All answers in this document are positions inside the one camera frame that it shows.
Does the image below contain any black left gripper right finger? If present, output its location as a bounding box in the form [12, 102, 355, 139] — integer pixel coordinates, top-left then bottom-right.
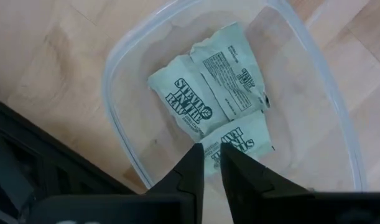
[220, 142, 380, 224]

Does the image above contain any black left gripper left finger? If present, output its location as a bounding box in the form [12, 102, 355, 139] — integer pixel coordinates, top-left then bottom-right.
[29, 142, 205, 224]

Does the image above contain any green stevia sweetener packet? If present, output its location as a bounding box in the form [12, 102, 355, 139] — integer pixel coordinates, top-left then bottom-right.
[147, 54, 231, 142]
[189, 21, 271, 121]
[199, 110, 275, 177]

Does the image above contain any clear rectangular plastic container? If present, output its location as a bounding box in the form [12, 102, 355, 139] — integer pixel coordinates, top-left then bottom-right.
[101, 0, 368, 192]

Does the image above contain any black metal table frame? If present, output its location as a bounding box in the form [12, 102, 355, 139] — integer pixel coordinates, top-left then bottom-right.
[0, 95, 136, 224]

